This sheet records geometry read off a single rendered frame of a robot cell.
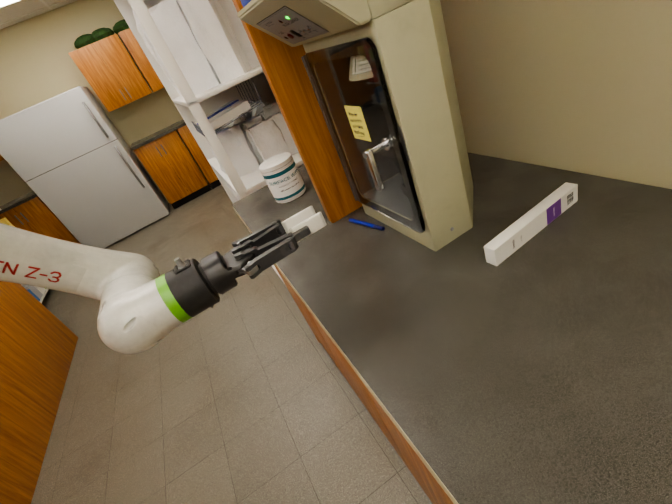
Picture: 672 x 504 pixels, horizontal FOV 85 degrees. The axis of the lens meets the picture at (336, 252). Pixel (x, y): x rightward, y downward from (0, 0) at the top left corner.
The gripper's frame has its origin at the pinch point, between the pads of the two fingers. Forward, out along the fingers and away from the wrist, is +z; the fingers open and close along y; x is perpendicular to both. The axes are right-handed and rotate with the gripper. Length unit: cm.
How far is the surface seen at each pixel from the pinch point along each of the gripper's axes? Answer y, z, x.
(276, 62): 32.4, 16.9, -25.2
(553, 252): -23.1, 36.4, 20.1
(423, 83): -4.5, 29.7, -14.3
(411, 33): -4.5, 29.5, -22.6
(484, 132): 22, 66, 14
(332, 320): -4.8, -4.5, 20.3
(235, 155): 135, 8, 11
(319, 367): 79, -11, 114
